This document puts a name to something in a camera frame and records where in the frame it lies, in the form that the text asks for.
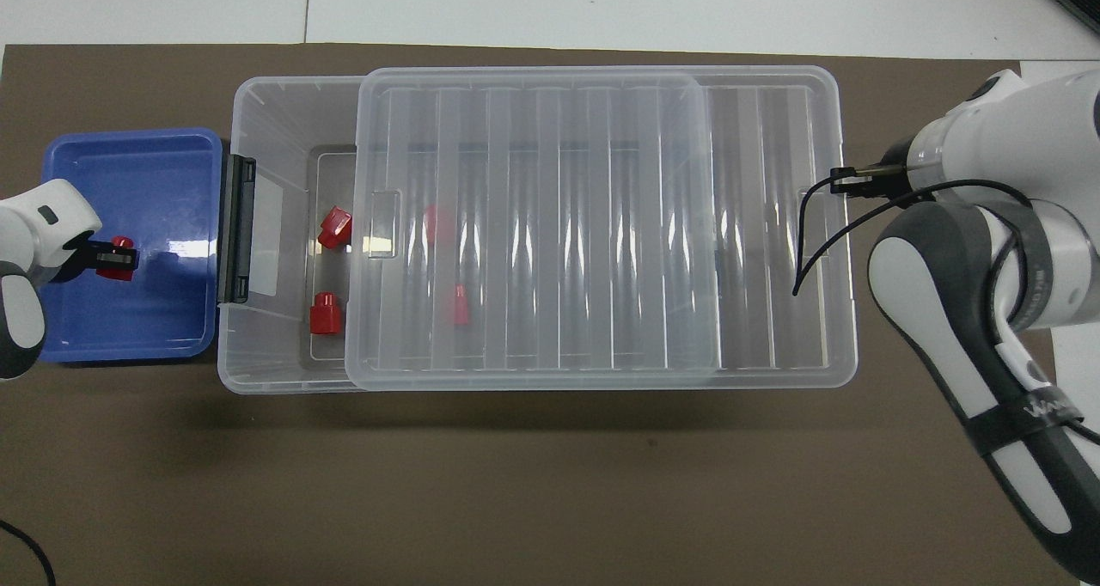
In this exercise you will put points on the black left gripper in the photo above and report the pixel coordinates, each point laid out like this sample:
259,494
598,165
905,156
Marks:
79,258

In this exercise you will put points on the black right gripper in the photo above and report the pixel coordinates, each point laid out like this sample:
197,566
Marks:
898,186

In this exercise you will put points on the red block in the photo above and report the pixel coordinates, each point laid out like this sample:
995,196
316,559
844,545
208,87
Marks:
335,228
439,223
326,315
123,242
461,305

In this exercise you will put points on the clear ribbed box lid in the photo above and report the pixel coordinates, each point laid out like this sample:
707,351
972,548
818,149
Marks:
601,225

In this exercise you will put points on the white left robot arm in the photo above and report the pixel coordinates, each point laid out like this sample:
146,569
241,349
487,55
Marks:
39,216

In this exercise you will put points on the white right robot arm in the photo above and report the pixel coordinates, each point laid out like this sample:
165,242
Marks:
937,311

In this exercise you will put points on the blue plastic tray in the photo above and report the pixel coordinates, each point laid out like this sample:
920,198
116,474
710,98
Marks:
163,311

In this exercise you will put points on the clear plastic storage box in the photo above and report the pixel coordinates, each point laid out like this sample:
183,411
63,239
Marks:
275,122

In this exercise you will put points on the brown table mat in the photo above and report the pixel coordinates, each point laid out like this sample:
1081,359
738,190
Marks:
550,483

